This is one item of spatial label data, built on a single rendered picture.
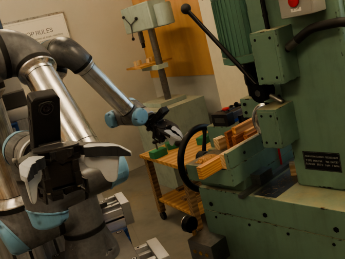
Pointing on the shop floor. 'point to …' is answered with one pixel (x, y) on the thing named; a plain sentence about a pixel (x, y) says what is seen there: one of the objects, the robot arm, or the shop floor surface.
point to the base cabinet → (271, 239)
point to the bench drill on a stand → (183, 114)
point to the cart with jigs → (188, 201)
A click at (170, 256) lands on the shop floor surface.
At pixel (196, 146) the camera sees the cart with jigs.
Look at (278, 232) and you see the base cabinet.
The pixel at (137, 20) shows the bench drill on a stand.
